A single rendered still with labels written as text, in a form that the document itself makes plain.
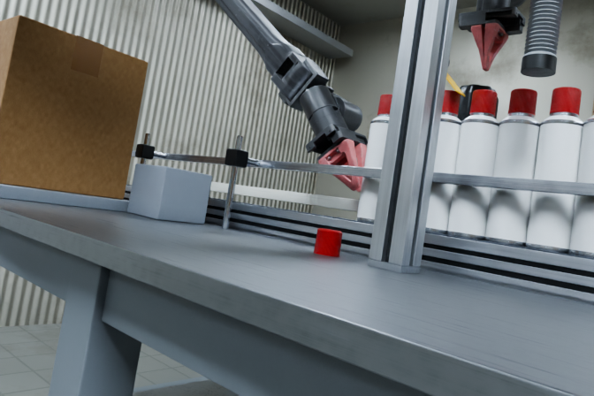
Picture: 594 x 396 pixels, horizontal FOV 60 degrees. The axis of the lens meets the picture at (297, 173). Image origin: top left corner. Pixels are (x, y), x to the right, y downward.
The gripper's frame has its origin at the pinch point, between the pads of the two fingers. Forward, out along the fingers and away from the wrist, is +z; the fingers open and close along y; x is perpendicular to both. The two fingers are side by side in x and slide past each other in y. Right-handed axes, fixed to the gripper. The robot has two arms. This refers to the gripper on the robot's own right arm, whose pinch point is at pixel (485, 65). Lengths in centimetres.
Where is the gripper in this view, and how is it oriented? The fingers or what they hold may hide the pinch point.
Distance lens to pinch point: 100.6
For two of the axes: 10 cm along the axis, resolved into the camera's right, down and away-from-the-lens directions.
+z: -1.4, 9.9, -0.6
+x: -6.3, -1.4, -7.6
